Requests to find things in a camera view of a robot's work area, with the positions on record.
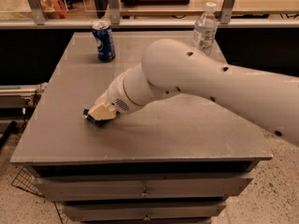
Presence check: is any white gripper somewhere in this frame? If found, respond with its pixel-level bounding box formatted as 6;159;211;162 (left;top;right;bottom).
88;73;142;120

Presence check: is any blue rxbar blueberry wrapper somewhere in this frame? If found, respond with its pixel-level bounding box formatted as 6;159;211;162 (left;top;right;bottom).
83;109;110;127

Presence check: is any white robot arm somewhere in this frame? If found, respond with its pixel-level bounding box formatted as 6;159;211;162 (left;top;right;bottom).
84;39;299;146

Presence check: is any clear plastic water bottle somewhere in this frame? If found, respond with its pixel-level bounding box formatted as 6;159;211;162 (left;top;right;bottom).
192;2;218;55

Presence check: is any blue pepsi can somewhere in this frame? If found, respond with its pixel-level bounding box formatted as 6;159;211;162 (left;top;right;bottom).
92;22;116;62

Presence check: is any grey top drawer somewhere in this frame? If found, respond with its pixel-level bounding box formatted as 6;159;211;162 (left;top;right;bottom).
34;173;252;202

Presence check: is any grey drawer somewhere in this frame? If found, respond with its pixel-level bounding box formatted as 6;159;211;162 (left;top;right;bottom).
64;202;226;222
34;173;252;202

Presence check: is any orange snack bag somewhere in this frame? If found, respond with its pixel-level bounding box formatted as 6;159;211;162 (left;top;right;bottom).
39;0;67;19

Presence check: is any grey lower drawer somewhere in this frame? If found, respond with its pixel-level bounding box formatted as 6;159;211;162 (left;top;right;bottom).
64;202;226;222

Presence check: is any black wire rack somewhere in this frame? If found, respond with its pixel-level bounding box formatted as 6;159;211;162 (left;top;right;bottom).
11;167;42;197

